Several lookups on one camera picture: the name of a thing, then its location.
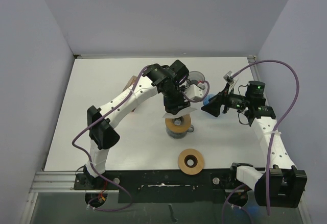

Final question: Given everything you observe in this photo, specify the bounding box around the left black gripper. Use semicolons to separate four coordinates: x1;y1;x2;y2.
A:
161;85;190;114

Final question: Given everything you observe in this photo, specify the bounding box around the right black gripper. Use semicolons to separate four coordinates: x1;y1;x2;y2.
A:
201;83;250;116

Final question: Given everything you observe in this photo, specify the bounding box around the blue plastic dripper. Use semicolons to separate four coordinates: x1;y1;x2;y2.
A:
202;94;215;106

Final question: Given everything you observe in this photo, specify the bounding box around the white paper coffee filter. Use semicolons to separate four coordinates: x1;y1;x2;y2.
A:
163;107;197;119

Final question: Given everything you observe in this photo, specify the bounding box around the wooden dripper ring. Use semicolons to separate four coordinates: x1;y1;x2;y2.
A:
165;114;192;134
177;148;205;176

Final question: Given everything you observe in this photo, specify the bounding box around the grey plastic dripper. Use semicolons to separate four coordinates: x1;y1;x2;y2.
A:
188;71;205;85

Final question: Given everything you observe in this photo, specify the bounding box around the grey glass carafe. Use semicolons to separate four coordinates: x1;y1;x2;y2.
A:
166;125;195;139

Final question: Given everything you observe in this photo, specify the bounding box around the orange coffee filter box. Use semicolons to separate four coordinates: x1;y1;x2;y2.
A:
123;76;137;91

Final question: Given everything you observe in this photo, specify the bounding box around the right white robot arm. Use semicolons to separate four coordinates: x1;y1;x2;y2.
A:
201;81;307;208

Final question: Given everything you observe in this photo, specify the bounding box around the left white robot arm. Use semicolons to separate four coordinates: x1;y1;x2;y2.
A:
72;60;190;189

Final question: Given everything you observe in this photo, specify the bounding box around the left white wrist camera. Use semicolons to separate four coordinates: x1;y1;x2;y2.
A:
184;83;207;102

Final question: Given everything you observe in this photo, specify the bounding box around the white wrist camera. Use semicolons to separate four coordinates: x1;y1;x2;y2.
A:
223;71;239;94
184;83;207;102

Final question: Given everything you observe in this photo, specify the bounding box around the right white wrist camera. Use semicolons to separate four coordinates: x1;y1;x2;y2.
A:
223;71;239;94

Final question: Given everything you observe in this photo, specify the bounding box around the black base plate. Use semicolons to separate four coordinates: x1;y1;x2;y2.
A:
73;169;259;204

